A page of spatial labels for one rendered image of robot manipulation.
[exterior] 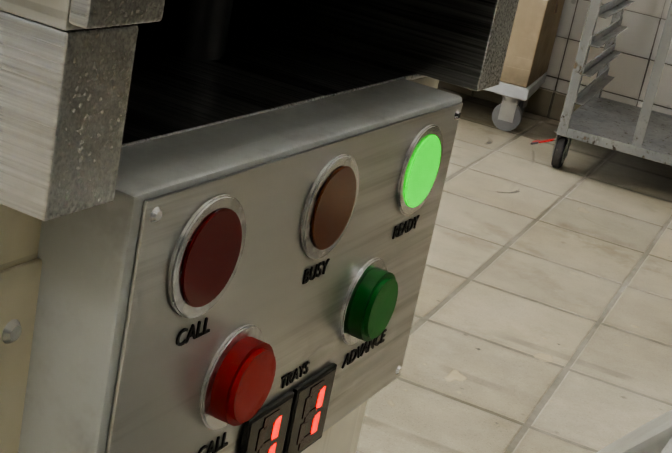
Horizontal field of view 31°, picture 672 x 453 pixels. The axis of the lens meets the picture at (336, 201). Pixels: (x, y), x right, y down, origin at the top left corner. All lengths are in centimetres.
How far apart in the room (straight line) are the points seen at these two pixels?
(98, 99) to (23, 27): 3
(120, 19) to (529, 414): 197
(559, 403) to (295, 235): 190
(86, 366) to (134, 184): 6
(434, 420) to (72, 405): 177
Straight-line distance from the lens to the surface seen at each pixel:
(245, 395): 42
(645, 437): 47
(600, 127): 395
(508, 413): 222
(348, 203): 46
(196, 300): 38
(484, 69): 56
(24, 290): 37
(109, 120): 32
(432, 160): 52
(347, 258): 48
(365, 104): 49
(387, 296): 50
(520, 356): 246
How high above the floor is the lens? 95
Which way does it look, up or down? 18 degrees down
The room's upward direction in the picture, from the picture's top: 11 degrees clockwise
